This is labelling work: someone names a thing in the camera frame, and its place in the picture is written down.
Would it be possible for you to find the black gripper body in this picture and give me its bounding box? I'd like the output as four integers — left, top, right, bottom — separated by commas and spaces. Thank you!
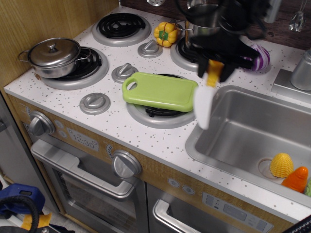
190, 30, 259, 69

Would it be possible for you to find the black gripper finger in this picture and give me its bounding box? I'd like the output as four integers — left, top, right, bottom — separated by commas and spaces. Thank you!
198, 57, 209, 78
220, 64, 237, 82

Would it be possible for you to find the yellow handled white toy knife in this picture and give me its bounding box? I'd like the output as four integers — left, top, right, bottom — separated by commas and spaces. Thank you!
193, 60, 224, 130

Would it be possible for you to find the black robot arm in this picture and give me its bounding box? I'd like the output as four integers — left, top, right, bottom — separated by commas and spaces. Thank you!
175, 0, 270, 82

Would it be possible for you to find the green plastic cutting board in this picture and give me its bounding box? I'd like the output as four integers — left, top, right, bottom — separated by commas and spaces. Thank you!
122, 72, 198, 112

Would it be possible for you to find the back right black burner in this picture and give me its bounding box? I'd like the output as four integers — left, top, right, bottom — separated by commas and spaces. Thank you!
170, 37, 199, 72

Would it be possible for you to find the black burner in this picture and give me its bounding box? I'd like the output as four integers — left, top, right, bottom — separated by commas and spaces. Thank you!
126, 75, 195, 129
92, 13, 151, 47
170, 37, 199, 72
41, 47, 109, 90

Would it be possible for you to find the purple striped toy onion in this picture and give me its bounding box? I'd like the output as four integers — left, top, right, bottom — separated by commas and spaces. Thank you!
244, 44, 270, 71

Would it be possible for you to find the tall steel pot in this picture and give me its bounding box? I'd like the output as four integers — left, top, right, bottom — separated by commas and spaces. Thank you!
183, 4, 225, 41

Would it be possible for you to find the yellow toy bell pepper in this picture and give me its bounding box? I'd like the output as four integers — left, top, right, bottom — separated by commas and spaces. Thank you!
154, 22, 179, 48

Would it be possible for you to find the silver stove knob top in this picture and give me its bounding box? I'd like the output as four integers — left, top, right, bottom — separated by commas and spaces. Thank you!
138, 40, 163, 58

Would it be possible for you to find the silver stove knob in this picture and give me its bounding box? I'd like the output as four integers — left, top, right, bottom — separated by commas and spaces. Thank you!
80, 93, 111, 115
111, 63, 138, 83
138, 40, 163, 58

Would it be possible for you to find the silver sink basin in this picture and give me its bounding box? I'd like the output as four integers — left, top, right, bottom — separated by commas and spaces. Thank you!
185, 86, 311, 206

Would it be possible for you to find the front right black burner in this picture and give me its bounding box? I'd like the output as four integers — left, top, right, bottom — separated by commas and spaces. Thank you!
126, 75, 195, 129

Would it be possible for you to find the hanging clear utensil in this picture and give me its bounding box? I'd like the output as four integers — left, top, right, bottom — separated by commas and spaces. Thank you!
288, 0, 308, 33

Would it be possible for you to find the silver stove knob middle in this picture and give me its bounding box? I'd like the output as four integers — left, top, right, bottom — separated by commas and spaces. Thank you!
111, 63, 138, 83

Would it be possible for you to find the back left black burner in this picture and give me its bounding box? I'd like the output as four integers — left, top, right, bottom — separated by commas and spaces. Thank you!
92, 13, 151, 47

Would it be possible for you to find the front left black burner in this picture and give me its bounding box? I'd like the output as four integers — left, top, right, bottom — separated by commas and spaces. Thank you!
41, 47, 109, 90

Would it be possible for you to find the yellow toy corn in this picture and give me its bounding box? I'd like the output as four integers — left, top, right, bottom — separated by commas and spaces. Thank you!
270, 153, 294, 178

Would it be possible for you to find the silver stove knob bottom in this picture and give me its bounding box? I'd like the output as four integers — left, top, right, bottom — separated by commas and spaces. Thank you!
80, 93, 111, 115

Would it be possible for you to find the silver oven knob right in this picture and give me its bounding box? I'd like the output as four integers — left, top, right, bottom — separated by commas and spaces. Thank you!
112, 150, 142, 179

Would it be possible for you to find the silver oven knob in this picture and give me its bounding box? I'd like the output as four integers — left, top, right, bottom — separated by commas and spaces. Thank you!
112, 150, 142, 179
28, 111, 55, 136

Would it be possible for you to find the orange toy carrot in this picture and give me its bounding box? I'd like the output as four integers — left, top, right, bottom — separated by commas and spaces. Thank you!
281, 166, 309, 193

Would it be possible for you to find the green toy vegetable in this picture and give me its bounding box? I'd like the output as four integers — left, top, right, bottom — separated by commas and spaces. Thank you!
304, 179, 311, 197

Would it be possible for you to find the steel pot with lid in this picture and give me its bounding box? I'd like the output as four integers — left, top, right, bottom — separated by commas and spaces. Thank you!
18, 37, 92, 79

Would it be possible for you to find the silver oven knob left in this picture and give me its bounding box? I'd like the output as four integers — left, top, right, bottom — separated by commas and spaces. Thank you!
28, 111, 55, 136

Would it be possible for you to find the yellow cloth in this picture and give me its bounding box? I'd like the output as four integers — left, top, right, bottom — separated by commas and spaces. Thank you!
20, 212, 52, 231

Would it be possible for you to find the blue clamp tool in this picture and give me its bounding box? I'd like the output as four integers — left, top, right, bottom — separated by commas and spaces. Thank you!
0, 183, 45, 215

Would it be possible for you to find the silver dishwasher door handle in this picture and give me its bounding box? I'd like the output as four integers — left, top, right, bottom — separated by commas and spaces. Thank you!
153, 200, 197, 233

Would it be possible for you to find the silver oven door handle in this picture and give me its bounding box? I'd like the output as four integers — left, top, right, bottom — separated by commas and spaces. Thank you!
30, 138, 137, 201

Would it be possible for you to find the black cable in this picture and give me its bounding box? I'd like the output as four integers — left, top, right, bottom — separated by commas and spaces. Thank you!
0, 196, 40, 231

